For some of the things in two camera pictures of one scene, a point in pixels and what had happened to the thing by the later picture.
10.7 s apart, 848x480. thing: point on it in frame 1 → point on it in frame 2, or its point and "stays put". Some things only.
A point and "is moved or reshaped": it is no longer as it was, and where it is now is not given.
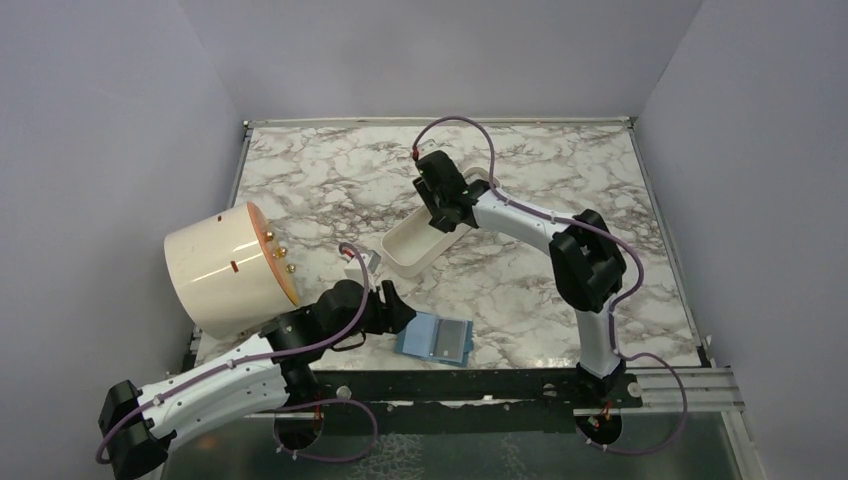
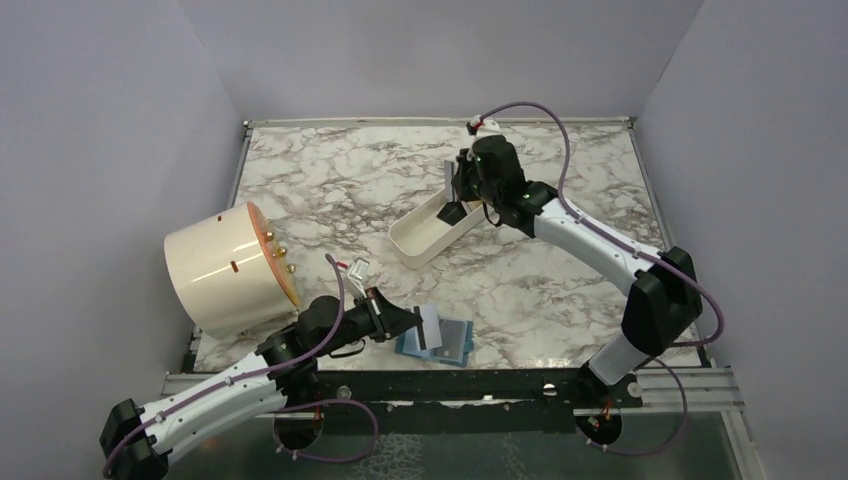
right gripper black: [427, 197] → [465, 162]
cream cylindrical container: [226, 273] stays put
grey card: [450, 341] stays put
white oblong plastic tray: [416, 245] is moved or reshaped
